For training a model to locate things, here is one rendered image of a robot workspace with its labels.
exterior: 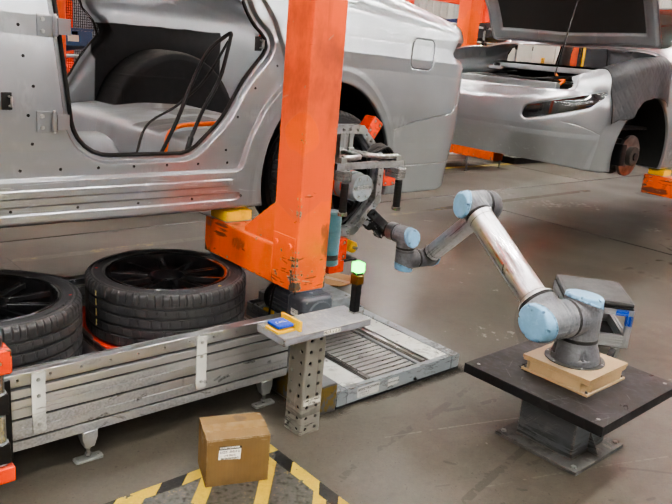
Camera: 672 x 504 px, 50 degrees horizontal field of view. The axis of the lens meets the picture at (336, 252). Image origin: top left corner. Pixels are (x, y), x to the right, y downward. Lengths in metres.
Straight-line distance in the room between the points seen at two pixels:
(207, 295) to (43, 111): 0.89
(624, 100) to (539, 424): 3.21
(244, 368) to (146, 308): 0.46
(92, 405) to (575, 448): 1.80
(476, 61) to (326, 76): 4.37
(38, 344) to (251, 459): 0.81
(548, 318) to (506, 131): 3.10
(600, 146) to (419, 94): 2.12
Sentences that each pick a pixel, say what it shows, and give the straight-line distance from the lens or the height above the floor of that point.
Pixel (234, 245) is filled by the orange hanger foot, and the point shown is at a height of 0.60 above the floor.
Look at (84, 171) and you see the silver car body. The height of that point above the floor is 0.93.
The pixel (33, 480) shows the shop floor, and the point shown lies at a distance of 2.68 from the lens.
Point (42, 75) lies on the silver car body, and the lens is 2.77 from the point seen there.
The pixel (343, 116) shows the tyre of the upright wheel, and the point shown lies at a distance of 3.47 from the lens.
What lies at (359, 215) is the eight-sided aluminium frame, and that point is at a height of 0.67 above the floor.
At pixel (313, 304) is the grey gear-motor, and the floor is 0.38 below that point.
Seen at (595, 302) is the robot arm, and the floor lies 0.63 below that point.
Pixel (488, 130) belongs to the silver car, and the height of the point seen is 0.95.
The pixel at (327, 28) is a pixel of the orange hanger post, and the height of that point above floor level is 1.53.
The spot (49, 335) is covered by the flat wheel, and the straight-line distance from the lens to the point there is 2.62.
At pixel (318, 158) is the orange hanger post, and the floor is 1.05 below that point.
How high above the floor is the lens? 1.46
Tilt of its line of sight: 16 degrees down
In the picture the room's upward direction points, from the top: 5 degrees clockwise
